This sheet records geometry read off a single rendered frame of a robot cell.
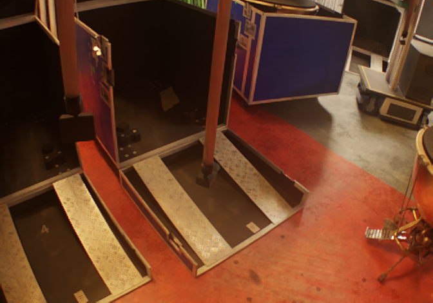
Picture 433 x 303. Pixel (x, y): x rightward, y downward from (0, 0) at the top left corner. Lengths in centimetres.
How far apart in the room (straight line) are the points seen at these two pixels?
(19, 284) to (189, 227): 100
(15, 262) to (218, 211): 124
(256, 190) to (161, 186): 59
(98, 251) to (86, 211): 26
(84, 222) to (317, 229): 137
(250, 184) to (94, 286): 115
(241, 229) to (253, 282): 36
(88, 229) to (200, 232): 63
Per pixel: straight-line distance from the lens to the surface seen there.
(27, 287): 175
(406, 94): 349
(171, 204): 188
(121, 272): 170
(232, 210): 199
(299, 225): 203
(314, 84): 303
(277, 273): 178
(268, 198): 206
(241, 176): 210
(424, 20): 896
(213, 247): 178
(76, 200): 191
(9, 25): 246
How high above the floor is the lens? 149
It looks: 35 degrees down
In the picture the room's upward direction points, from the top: 8 degrees clockwise
